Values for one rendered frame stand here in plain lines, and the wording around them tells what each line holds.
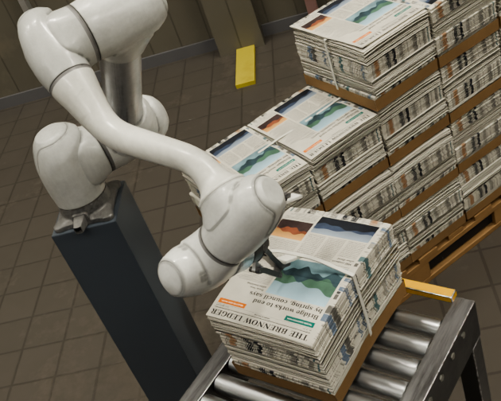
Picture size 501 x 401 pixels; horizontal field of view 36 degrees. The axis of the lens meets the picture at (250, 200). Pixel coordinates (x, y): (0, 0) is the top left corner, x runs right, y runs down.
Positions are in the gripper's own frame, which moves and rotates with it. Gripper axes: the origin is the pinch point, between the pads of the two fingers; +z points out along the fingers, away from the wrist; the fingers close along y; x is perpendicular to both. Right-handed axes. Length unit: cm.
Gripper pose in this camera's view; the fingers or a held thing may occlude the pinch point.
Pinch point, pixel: (294, 225)
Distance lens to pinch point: 176.0
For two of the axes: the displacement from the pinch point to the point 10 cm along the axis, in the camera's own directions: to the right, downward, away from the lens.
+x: 8.0, 1.5, -5.8
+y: 0.0, 9.7, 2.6
